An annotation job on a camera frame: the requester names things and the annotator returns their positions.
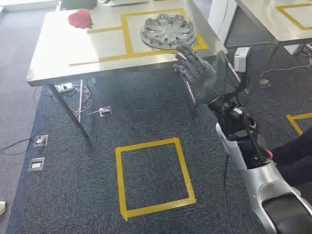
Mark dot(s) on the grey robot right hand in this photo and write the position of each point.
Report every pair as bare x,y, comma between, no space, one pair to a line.
207,84

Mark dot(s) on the grey plastic wheel hubcap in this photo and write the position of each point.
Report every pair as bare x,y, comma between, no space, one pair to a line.
168,30

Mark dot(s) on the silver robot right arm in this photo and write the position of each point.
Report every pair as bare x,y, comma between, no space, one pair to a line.
268,193

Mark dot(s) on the stainless steel workbench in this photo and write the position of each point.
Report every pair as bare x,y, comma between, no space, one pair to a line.
263,19
60,48

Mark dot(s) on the white pillar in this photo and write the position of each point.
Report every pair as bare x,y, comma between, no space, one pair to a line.
219,19

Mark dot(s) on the yellow table tape outline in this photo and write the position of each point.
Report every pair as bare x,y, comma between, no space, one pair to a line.
290,17
126,38

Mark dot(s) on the yellow floor tape outline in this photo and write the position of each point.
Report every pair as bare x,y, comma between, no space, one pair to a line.
293,124
120,181

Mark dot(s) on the red cloth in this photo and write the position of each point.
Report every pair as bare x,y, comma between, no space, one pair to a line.
80,18

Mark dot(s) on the white power strip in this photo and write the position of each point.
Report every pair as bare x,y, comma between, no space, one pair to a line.
63,87

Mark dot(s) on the white low ledge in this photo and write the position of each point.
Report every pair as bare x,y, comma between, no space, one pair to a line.
24,5

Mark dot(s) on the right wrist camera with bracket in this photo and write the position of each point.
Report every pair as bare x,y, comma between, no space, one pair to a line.
241,59

